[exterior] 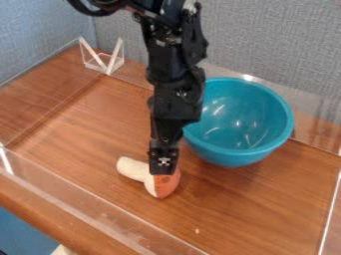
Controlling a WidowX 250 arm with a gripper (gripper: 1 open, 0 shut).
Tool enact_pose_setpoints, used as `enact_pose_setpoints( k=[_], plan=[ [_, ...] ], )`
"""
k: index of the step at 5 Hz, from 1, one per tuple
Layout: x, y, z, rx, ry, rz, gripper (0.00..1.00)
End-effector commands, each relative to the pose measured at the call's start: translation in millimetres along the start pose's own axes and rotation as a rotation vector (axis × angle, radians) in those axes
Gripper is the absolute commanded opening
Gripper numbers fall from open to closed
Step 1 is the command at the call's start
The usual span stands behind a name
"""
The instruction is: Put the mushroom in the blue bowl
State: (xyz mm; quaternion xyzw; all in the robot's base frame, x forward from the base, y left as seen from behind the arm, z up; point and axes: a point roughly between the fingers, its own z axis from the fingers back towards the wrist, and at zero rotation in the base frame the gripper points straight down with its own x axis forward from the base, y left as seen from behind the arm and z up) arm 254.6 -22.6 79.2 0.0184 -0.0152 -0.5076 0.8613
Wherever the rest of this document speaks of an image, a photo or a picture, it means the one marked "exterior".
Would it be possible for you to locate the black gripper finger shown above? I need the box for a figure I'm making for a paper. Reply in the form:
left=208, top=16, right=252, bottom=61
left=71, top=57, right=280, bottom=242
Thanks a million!
left=149, top=119, right=183, bottom=175

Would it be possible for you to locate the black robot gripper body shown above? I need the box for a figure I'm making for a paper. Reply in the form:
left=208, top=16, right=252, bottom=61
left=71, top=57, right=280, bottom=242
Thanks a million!
left=150, top=67, right=205, bottom=139

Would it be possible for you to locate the brown and white toy mushroom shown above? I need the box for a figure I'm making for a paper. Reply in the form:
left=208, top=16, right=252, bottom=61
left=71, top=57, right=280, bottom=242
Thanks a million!
left=117, top=156, right=181, bottom=199

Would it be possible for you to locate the blue plastic bowl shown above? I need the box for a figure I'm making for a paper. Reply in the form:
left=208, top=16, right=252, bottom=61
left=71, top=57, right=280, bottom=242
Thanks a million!
left=183, top=77, right=294, bottom=167

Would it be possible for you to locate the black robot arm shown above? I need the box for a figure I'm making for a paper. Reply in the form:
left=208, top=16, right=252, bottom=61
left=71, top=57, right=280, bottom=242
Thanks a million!
left=67, top=0, right=209, bottom=175

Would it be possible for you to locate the clear acrylic front barrier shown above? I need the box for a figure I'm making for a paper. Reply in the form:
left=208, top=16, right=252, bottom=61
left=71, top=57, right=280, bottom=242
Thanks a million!
left=0, top=145, right=208, bottom=255

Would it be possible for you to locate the clear acrylic barrier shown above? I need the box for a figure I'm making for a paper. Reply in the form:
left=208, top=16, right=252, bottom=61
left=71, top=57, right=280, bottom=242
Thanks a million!
left=114, top=58, right=341, bottom=167
left=0, top=145, right=208, bottom=255

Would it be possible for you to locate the clear acrylic back barrier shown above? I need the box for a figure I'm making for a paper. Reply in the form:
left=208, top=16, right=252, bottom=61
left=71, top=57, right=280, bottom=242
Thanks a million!
left=114, top=58, right=341, bottom=167

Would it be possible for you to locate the clear acrylic corner bracket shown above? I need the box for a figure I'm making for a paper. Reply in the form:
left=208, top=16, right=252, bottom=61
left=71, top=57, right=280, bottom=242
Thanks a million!
left=79, top=37, right=126, bottom=76

